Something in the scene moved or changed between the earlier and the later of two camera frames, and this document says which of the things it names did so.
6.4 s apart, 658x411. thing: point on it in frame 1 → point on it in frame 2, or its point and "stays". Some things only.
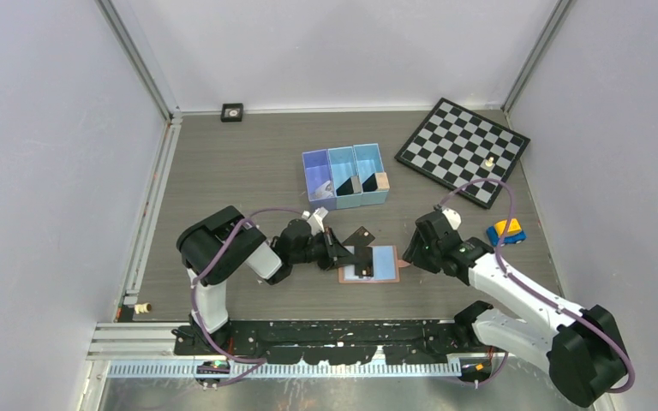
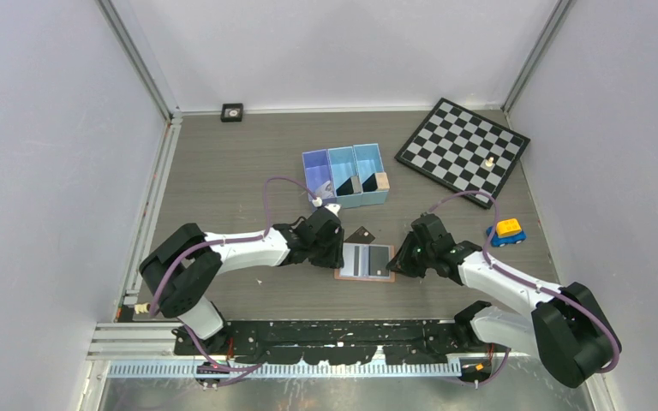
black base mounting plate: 333,342 stays
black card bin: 363,261 → 378,259
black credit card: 361,237 stays
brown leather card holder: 385,266 stays
